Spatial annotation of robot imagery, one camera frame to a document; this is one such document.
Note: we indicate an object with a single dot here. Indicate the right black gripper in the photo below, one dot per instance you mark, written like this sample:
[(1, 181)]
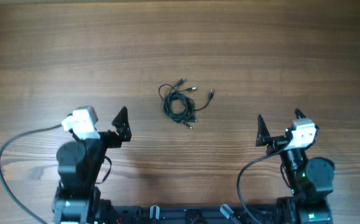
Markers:
[(277, 144)]

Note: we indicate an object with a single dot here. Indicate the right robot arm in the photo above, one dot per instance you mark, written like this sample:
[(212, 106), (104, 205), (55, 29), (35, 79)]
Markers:
[(310, 180)]

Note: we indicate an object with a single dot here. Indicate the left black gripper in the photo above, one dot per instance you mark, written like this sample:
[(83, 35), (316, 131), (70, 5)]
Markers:
[(116, 142)]

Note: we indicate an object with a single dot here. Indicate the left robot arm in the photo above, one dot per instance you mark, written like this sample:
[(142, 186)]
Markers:
[(77, 198)]

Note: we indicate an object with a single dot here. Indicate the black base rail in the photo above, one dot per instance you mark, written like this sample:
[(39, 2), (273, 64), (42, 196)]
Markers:
[(267, 214)]

